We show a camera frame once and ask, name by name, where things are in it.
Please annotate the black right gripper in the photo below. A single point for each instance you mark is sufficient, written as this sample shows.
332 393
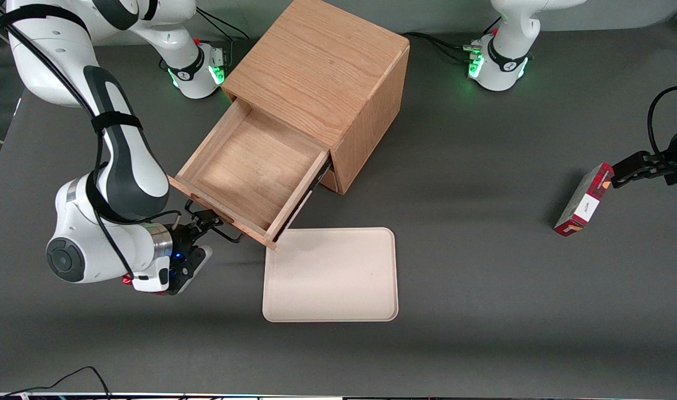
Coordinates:
181 240

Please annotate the wooden drawer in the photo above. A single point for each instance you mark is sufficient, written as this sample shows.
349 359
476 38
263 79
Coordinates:
249 166

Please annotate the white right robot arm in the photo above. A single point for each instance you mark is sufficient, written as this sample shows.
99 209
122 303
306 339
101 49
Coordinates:
149 178

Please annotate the red and white carton box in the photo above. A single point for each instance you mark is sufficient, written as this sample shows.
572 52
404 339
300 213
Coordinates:
582 205

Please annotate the red bottle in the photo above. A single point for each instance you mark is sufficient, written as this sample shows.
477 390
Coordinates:
126 280

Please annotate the beige rectangular tray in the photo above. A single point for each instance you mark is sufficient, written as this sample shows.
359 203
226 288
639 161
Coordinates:
330 275

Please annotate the wooden cabinet body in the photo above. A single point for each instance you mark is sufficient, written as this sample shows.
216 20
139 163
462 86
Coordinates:
321 72

